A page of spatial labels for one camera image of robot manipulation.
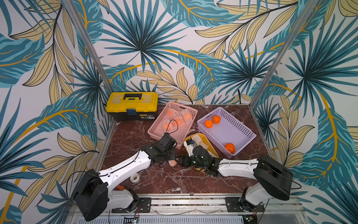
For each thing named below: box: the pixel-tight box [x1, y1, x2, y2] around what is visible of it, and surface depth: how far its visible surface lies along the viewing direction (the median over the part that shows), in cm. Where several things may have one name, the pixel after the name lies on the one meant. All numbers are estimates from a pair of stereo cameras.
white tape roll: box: [130, 172, 141, 184], surface depth 82 cm
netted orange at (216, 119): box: [212, 115, 221, 125], surface depth 108 cm
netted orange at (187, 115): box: [181, 108, 193, 126], surface depth 108 cm
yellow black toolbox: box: [105, 91, 159, 121], surface depth 100 cm
